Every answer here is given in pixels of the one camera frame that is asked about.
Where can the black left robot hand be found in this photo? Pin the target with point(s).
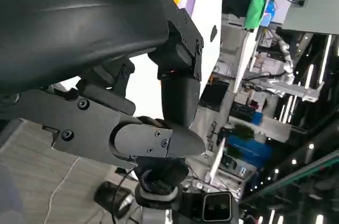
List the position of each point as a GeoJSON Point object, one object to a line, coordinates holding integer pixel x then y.
{"type": "Point", "coordinates": [79, 22]}

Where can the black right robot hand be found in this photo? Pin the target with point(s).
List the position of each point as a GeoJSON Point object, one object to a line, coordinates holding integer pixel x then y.
{"type": "Point", "coordinates": [159, 173]}

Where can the black rounded floor object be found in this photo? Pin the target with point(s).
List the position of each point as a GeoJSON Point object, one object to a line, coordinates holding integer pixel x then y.
{"type": "Point", "coordinates": [106, 192]}

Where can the green plant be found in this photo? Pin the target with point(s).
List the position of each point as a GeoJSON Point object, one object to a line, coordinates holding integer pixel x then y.
{"type": "Point", "coordinates": [243, 132]}

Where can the black case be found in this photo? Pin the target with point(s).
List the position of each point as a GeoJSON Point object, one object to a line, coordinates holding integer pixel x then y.
{"type": "Point", "coordinates": [214, 97]}

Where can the large blue box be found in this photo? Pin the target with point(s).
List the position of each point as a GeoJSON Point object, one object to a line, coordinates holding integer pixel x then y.
{"type": "Point", "coordinates": [251, 152]}

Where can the small blue box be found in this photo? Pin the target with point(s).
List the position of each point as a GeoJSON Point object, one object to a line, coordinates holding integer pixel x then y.
{"type": "Point", "coordinates": [257, 118]}

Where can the green-edged glass panel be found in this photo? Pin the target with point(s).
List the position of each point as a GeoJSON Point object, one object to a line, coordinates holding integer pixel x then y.
{"type": "Point", "coordinates": [291, 176]}

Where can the black table grommet hole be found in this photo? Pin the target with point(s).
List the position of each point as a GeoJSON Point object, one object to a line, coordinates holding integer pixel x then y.
{"type": "Point", "coordinates": [214, 32]}

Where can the white slanted desk panel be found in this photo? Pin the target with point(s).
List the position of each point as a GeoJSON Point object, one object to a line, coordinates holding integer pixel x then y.
{"type": "Point", "coordinates": [245, 62]}

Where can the green cloth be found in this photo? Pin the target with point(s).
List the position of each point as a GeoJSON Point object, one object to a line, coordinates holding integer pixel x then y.
{"type": "Point", "coordinates": [258, 1]}

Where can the blue printed sign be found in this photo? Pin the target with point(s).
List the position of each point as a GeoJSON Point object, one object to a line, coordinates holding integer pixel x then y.
{"type": "Point", "coordinates": [268, 12]}

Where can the grey cabinet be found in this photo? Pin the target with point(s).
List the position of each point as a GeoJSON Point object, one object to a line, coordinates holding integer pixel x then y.
{"type": "Point", "coordinates": [315, 14]}

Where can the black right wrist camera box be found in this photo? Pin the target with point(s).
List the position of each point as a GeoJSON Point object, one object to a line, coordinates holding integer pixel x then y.
{"type": "Point", "coordinates": [217, 206]}

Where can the aluminium rail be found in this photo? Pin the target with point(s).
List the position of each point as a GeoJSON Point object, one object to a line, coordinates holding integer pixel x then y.
{"type": "Point", "coordinates": [296, 90]}

